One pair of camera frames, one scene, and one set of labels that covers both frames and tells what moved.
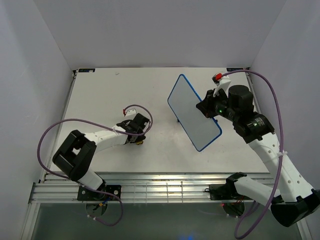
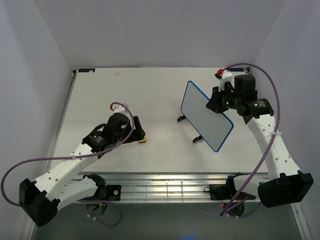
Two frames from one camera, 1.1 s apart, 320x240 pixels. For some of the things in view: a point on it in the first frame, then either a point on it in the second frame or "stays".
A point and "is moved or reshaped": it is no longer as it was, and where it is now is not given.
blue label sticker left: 86,70 stays
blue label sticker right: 231,69 stays
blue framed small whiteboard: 203,130 is moved or reshaped
